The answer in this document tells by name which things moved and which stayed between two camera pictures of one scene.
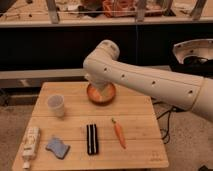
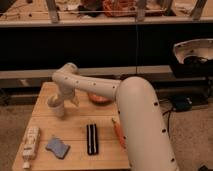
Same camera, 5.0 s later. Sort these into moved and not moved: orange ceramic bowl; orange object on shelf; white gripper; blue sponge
Moved: white gripper
Not moved: blue sponge; orange ceramic bowl; orange object on shelf
